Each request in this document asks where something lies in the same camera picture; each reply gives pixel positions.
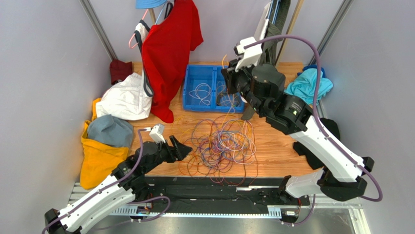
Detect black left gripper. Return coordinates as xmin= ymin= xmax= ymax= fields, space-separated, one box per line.
xmin=144 ymin=135 xmax=192 ymax=174

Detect pale wire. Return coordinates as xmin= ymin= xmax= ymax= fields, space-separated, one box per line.
xmin=188 ymin=81 xmax=213 ymax=106

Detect coloured wires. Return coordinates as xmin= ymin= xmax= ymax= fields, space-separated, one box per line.
xmin=171 ymin=55 xmax=259 ymax=186

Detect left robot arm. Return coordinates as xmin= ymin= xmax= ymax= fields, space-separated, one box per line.
xmin=42 ymin=136 xmax=192 ymax=234

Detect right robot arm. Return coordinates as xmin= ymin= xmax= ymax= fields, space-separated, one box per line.
xmin=221 ymin=60 xmax=374 ymax=201

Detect blue divided plastic bin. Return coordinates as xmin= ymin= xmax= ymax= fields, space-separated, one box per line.
xmin=182 ymin=64 xmax=245 ymax=113

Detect olive green hanging garment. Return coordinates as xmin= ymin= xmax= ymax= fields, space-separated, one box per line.
xmin=241 ymin=0 xmax=291 ymax=121

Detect grey-blue cloth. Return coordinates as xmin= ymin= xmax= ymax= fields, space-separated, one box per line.
xmin=87 ymin=115 xmax=134 ymax=148

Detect turquoise cloth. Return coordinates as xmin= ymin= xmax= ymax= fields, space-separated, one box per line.
xmin=284 ymin=69 xmax=334 ymax=105

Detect white cloth with black trim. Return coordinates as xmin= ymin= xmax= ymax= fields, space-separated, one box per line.
xmin=95 ymin=20 xmax=154 ymax=121

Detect red t-shirt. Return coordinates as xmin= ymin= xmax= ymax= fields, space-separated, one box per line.
xmin=142 ymin=0 xmax=204 ymax=123

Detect dark blue cloth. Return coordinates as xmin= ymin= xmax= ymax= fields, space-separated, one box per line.
xmin=297 ymin=64 xmax=326 ymax=78

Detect yellow cloth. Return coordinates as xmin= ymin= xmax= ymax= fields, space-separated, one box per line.
xmin=80 ymin=98 xmax=129 ymax=190

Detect wooden pole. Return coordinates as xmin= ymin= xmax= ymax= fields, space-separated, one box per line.
xmin=275 ymin=0 xmax=304 ymax=67

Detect dark red cloth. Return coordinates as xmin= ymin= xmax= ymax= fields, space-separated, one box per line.
xmin=109 ymin=59 xmax=133 ymax=85

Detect pink hanger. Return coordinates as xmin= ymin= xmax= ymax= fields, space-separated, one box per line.
xmin=128 ymin=9 xmax=150 ymax=49

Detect blue hat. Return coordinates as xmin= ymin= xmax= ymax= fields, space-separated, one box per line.
xmin=135 ymin=0 xmax=167 ymax=9

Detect coiled black cable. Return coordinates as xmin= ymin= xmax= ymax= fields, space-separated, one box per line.
xmin=216 ymin=92 xmax=242 ymax=108

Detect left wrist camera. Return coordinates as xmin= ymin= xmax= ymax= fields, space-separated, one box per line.
xmin=144 ymin=123 xmax=166 ymax=143

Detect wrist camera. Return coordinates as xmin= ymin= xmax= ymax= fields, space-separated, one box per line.
xmin=234 ymin=37 xmax=262 ymax=72
xmin=144 ymin=123 xmax=166 ymax=143

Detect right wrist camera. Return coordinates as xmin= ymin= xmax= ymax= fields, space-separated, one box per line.
xmin=234 ymin=37 xmax=262 ymax=72

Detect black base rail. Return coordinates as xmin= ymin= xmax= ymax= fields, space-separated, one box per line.
xmin=69 ymin=176 xmax=362 ymax=219

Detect metal corner rail right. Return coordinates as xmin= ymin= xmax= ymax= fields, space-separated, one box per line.
xmin=317 ymin=0 xmax=354 ymax=56

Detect metal corner rail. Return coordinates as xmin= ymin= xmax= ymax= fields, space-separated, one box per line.
xmin=317 ymin=0 xmax=354 ymax=56
xmin=79 ymin=0 xmax=118 ymax=60

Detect metal corner rail left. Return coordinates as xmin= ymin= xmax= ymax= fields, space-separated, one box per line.
xmin=79 ymin=0 xmax=118 ymax=60

